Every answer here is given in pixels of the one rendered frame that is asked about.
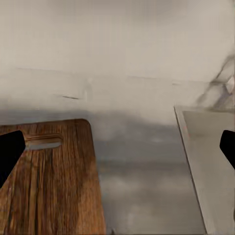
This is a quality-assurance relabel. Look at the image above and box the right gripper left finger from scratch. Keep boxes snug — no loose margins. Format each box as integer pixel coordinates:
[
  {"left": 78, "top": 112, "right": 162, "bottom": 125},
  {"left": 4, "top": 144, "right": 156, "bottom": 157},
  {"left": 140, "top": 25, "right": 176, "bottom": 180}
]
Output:
[{"left": 0, "top": 130, "right": 25, "bottom": 189}]

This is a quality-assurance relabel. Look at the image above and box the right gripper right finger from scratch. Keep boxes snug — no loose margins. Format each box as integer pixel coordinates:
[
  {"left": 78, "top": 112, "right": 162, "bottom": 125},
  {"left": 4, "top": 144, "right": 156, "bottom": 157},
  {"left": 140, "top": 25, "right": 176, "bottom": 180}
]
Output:
[{"left": 220, "top": 130, "right": 235, "bottom": 169}]

